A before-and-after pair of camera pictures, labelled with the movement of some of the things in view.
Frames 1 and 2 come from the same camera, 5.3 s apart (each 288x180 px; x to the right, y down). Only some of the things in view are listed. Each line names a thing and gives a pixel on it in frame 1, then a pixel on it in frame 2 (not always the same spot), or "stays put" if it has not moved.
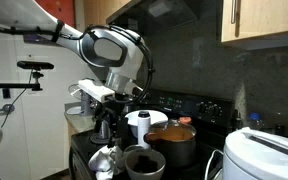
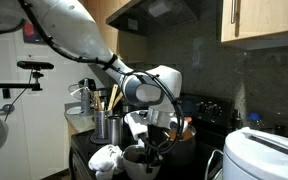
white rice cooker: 251,154 stays put
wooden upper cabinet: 250,18 stays put
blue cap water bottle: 255,120 stays put
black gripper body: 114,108 → 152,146
